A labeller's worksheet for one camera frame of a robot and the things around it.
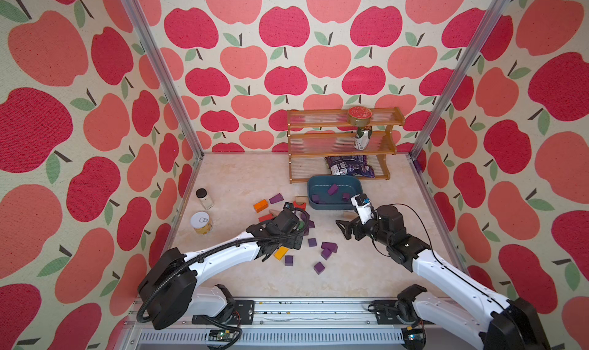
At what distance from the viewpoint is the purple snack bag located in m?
1.07

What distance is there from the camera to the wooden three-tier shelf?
1043 millimetres

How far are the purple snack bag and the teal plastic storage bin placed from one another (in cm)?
2

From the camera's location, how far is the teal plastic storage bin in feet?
3.35
